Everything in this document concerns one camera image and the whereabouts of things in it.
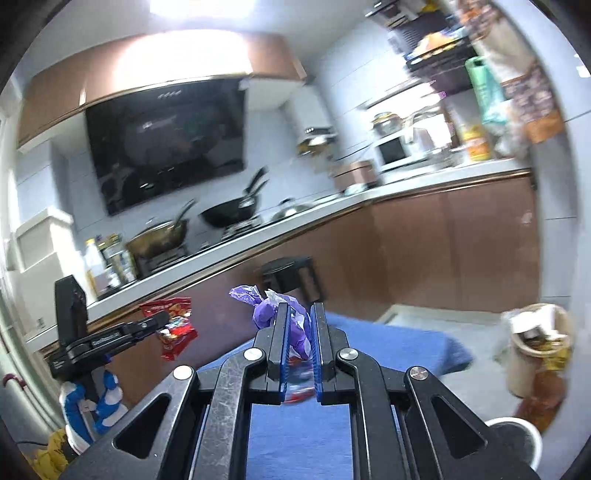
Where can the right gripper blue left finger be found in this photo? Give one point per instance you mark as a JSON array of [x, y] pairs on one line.
[[270, 388]]

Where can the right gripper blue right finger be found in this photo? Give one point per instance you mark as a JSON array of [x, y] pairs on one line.
[[331, 384]]

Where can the purple candy wrapper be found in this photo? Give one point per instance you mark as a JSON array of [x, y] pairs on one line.
[[265, 308]]

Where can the red snack wrapper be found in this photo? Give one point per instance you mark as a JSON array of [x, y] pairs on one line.
[[178, 331]]

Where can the brown kitchen cabinets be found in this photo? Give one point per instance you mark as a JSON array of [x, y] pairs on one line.
[[471, 247]]

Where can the left blue white gloved hand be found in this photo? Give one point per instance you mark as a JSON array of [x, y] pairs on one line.
[[87, 420]]

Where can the white jug bottle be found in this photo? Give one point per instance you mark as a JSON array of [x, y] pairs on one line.
[[96, 270]]

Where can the black frying pan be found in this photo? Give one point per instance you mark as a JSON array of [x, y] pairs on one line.
[[237, 210]]

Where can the brown rice cooker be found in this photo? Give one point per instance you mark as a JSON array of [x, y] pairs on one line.
[[357, 172]]

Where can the beige wicker waste basket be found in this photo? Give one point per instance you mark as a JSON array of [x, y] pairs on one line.
[[541, 338]]

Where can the amber oil bottle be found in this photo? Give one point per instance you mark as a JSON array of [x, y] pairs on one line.
[[548, 392]]

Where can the black range hood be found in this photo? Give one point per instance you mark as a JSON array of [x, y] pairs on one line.
[[156, 141]]

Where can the white microwave oven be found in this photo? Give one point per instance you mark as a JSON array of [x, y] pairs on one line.
[[394, 152]]

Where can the white gas water heater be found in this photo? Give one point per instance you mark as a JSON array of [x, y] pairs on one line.
[[310, 119]]

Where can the yellow detergent bottle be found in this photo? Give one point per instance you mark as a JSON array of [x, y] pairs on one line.
[[475, 142]]

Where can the green plastic bag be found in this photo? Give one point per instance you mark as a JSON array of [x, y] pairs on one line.
[[489, 95]]

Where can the floral hanging apron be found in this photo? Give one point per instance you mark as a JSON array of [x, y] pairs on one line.
[[515, 67]]

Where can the brass wok with handle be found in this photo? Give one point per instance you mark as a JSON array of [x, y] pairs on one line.
[[162, 237]]

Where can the black wall dish rack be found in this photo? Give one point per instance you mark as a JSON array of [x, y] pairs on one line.
[[429, 37]]

